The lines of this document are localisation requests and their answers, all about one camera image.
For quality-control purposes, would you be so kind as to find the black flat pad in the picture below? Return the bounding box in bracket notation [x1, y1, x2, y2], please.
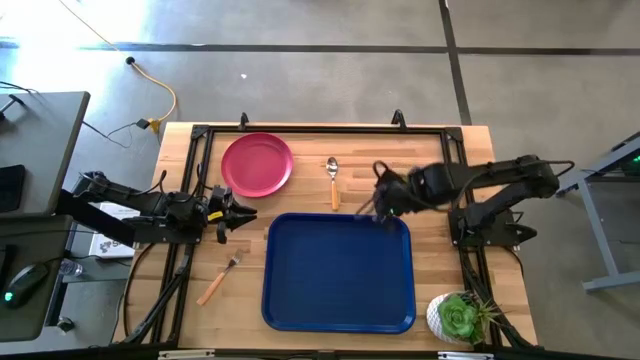
[0, 164, 27, 214]

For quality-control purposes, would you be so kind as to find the black computer mouse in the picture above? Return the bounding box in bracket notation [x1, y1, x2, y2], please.
[2, 262, 50, 309]

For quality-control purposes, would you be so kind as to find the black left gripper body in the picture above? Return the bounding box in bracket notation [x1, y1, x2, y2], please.
[207, 184, 238, 245]

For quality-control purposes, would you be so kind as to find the thin black cable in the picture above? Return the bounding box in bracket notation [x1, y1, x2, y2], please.
[81, 118, 151, 150]

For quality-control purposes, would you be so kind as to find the dark desk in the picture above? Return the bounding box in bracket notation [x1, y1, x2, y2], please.
[0, 214, 75, 344]

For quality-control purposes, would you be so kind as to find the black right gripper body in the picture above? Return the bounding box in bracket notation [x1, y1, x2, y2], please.
[372, 159, 427, 217]

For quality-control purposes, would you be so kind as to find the fork with orange handle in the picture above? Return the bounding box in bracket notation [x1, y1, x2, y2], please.
[196, 248, 245, 307]

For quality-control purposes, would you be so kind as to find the black aluminium frame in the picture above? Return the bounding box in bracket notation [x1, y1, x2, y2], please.
[122, 109, 540, 352]

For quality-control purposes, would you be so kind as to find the red plastic plate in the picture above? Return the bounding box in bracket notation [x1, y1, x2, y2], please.
[220, 131, 295, 199]

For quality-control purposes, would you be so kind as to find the blue plastic tray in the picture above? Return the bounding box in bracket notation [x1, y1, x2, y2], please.
[261, 212, 418, 335]

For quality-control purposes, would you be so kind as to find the succulent in white pot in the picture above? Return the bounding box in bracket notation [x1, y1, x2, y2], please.
[425, 291, 502, 346]

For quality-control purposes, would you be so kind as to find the yellow cable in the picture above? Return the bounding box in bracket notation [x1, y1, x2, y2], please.
[57, 0, 178, 134]

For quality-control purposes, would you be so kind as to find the spoon with orange handle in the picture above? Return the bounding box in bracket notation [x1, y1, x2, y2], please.
[325, 156, 342, 212]

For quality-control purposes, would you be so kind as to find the grey desk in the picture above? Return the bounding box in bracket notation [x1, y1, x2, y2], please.
[0, 91, 92, 219]

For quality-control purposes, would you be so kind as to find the clear water bottle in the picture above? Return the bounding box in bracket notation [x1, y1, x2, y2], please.
[59, 258, 84, 278]

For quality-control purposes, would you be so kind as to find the grey metal table frame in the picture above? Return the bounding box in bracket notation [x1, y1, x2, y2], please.
[556, 132, 640, 294]

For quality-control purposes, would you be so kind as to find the white printed box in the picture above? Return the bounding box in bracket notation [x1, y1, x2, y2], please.
[88, 201, 142, 260]

